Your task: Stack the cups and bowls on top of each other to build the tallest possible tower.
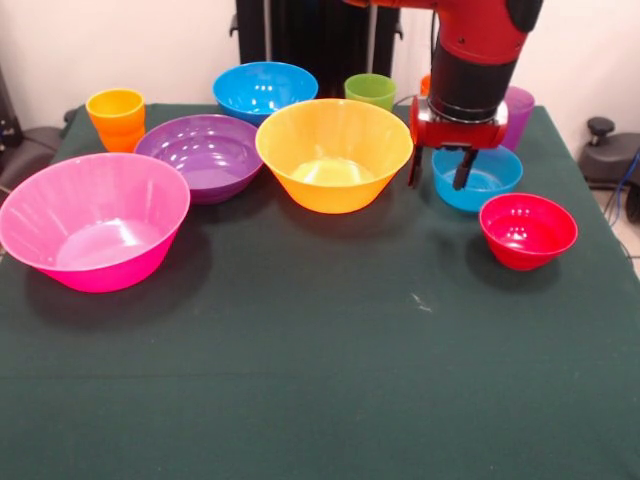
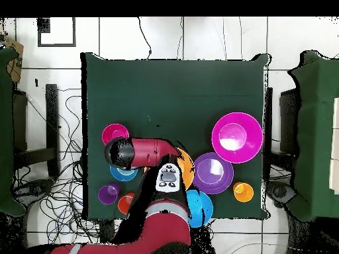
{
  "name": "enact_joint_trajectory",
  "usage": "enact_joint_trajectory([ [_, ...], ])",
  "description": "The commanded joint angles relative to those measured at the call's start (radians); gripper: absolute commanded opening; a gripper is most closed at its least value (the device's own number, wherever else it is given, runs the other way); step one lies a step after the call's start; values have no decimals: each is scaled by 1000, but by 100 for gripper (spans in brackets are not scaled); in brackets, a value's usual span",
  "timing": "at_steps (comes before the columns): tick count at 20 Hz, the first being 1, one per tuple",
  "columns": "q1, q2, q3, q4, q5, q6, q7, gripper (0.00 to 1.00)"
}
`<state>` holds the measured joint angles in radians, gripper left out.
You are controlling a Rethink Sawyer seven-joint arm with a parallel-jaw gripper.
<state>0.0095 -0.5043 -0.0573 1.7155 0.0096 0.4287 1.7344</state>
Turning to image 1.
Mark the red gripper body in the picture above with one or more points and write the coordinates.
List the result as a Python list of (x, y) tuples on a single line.
[(460, 134)]

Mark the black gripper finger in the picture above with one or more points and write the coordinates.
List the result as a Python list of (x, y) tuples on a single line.
[(465, 170), (416, 167)]

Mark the small blue bowl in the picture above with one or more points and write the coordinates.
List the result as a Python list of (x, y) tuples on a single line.
[(495, 192)]

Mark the large orange bowl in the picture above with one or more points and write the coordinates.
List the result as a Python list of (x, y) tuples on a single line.
[(330, 192)]

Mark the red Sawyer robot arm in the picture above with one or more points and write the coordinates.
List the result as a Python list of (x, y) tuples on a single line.
[(470, 60)]

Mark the orange-red cup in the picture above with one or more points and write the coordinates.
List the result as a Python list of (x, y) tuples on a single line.
[(425, 86)]

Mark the purple cup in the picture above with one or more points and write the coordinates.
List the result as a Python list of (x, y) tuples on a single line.
[(520, 120)]

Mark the green cup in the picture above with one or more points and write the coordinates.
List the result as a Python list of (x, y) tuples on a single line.
[(370, 97)]

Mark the small red bowl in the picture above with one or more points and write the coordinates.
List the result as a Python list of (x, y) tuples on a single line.
[(525, 250)]

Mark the large blue bowl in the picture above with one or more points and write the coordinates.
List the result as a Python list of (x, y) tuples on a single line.
[(250, 85)]

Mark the purple bowl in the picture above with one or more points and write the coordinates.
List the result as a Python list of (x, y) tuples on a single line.
[(210, 165)]

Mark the dark green tablecloth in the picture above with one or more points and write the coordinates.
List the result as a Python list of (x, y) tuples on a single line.
[(320, 375)]

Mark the yellow-orange cup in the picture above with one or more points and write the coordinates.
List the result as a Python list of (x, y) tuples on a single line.
[(117, 130)]

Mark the large pink bowl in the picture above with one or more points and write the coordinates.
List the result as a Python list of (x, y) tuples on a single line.
[(115, 270)]

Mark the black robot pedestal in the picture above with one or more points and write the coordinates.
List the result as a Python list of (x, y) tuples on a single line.
[(310, 40)]

